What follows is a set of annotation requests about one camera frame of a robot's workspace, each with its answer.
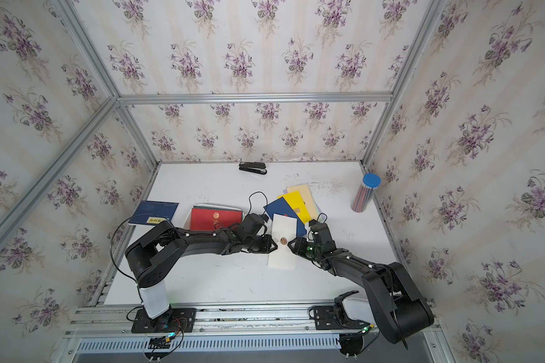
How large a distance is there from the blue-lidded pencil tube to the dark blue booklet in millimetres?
828

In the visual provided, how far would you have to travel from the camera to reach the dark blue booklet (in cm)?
100

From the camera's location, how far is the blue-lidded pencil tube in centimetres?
89
